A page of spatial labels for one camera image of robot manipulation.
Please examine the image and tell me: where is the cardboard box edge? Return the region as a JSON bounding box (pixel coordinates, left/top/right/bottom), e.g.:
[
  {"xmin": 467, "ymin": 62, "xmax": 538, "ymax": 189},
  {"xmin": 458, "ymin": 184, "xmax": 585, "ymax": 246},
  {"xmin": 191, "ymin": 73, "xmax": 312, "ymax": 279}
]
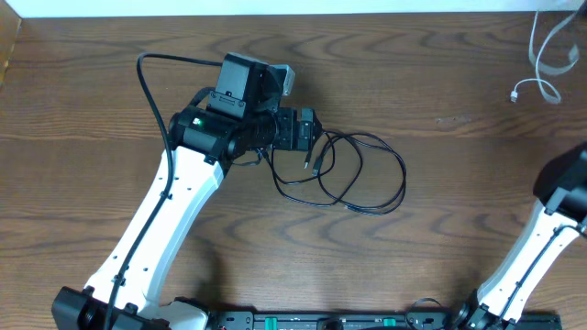
[{"xmin": 0, "ymin": 0, "xmax": 22, "ymax": 85}]

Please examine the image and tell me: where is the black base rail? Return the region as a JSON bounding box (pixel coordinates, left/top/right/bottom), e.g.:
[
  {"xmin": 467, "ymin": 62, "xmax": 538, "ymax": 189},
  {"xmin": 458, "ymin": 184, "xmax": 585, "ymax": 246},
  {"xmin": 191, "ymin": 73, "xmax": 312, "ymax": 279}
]
[{"xmin": 205, "ymin": 309, "xmax": 563, "ymax": 330}]

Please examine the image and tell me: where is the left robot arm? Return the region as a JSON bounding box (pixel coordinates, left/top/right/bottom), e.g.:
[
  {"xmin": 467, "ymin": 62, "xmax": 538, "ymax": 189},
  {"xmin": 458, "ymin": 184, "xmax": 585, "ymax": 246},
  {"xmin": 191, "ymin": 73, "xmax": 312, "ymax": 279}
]
[{"xmin": 51, "ymin": 52, "xmax": 321, "ymax": 329}]

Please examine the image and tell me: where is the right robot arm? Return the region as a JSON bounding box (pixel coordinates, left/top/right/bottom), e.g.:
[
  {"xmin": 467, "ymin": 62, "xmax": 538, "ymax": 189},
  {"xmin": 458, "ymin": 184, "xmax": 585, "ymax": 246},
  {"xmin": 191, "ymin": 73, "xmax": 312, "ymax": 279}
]
[{"xmin": 450, "ymin": 143, "xmax": 586, "ymax": 330}]

